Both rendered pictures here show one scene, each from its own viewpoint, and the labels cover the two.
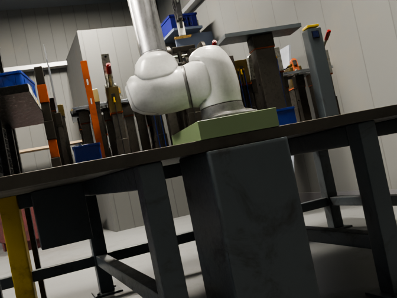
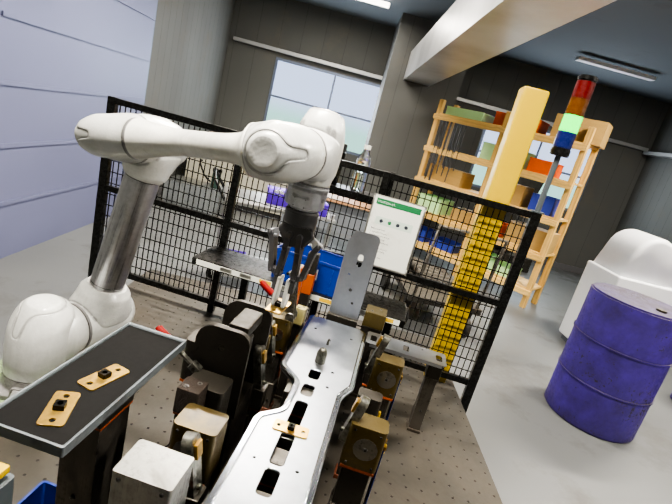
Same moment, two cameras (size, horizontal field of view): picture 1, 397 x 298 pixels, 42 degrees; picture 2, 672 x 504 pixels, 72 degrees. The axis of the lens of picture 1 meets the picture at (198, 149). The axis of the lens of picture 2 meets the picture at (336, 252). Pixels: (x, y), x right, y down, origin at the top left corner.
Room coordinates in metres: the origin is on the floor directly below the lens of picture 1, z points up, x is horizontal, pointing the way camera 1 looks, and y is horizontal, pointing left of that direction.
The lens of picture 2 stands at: (2.90, -0.95, 1.69)
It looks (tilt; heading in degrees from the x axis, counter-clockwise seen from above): 15 degrees down; 108
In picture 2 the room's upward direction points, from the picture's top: 15 degrees clockwise
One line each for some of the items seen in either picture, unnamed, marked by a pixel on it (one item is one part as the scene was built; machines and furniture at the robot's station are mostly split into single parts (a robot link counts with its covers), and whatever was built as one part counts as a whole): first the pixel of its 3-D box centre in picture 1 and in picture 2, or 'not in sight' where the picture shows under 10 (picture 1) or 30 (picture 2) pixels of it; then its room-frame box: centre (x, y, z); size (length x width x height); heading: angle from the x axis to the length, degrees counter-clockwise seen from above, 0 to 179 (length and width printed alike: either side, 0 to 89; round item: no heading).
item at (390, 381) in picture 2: not in sight; (379, 407); (2.74, 0.37, 0.87); 0.12 x 0.07 x 0.35; 12
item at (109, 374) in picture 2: not in sight; (104, 374); (2.35, -0.38, 1.17); 0.08 x 0.04 x 0.01; 88
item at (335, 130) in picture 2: not in sight; (316, 146); (2.50, -0.05, 1.63); 0.13 x 0.11 x 0.16; 92
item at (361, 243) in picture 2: (51, 80); (354, 275); (2.47, 0.64, 1.17); 0.12 x 0.01 x 0.34; 12
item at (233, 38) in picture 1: (259, 34); (103, 375); (2.34, -0.38, 1.16); 0.37 x 0.14 x 0.02; 102
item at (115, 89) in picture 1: (119, 125); (268, 361); (2.34, 0.34, 0.87); 0.10 x 0.07 x 0.35; 12
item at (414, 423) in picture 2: not in sight; (424, 395); (2.86, 0.61, 0.84); 0.05 x 0.05 x 0.29; 12
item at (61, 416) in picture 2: not in sight; (59, 405); (2.37, -0.49, 1.17); 0.08 x 0.04 x 0.01; 123
